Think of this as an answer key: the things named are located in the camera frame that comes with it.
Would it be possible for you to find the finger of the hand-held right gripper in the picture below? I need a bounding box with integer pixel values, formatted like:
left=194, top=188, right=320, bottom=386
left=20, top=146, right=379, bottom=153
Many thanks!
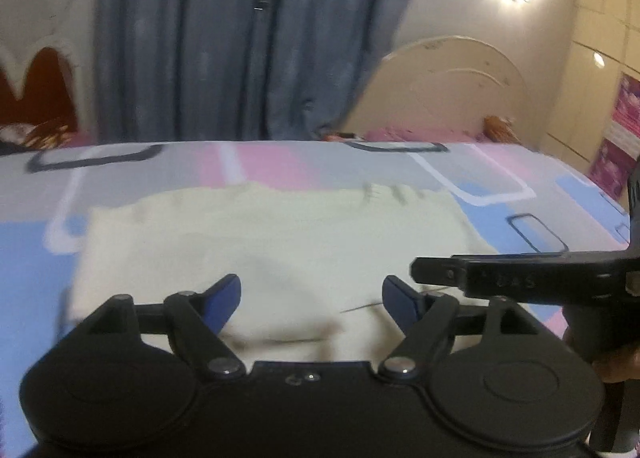
left=409, top=250, right=634, bottom=307

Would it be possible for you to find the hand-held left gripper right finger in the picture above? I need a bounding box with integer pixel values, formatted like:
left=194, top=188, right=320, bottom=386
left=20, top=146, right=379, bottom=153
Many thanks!
left=377, top=275, right=532, bottom=381

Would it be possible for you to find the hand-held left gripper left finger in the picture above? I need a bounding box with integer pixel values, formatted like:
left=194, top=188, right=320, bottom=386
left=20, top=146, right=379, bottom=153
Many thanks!
left=80, top=274, right=247, bottom=381

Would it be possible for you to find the cream knitted garment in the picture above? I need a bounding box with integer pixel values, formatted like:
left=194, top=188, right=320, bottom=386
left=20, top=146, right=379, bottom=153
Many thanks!
left=67, top=183, right=501, bottom=364

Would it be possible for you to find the person's right hand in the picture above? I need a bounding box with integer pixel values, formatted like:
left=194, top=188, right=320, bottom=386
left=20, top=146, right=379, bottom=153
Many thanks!
left=602, top=344, right=640, bottom=385

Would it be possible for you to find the orange patterned pillow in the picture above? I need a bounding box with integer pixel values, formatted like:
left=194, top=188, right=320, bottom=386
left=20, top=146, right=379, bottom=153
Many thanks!
left=481, top=115, right=521, bottom=145

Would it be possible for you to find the patterned grey pink blue bedsheet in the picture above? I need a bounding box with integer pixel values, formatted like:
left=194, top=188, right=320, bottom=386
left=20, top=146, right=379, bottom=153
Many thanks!
left=0, top=139, right=632, bottom=458

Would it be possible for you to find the cream arched headboard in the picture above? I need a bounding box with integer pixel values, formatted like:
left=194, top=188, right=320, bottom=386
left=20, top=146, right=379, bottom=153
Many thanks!
left=340, top=35, right=531, bottom=143

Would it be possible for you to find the cream wardrobe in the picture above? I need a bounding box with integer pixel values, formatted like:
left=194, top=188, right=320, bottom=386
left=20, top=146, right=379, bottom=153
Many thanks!
left=545, top=0, right=640, bottom=173

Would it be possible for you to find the dark floral pillow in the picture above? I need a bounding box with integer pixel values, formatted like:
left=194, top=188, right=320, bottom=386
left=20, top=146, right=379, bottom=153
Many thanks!
left=0, top=118, right=76, bottom=155

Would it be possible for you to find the blue grey curtain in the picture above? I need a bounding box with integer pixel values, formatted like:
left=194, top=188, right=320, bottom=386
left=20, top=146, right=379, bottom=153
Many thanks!
left=95, top=0, right=432, bottom=143

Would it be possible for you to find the pink wall poster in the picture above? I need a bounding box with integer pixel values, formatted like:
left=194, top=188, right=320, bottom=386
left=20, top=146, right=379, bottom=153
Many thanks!
left=589, top=72, right=640, bottom=199

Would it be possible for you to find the red panel with white frame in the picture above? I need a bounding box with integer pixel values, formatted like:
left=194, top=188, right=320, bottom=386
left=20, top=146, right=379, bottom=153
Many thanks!
left=0, top=0, right=98, bottom=136

